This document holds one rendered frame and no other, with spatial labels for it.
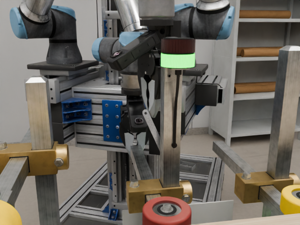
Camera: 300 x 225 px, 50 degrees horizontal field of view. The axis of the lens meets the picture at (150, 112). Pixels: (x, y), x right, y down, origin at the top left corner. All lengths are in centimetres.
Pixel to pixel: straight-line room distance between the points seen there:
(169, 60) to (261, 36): 328
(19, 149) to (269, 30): 344
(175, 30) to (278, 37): 326
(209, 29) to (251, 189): 63
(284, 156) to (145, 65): 36
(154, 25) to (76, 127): 84
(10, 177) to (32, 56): 272
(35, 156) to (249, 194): 45
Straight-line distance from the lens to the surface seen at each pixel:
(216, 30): 118
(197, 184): 213
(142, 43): 66
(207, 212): 79
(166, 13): 67
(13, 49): 326
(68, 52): 140
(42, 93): 61
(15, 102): 334
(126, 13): 105
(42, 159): 64
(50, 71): 140
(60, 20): 139
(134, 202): 68
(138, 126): 83
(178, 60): 55
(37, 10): 129
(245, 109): 386
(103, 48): 94
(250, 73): 379
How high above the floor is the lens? 119
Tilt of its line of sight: 15 degrees down
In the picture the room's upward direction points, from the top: straight up
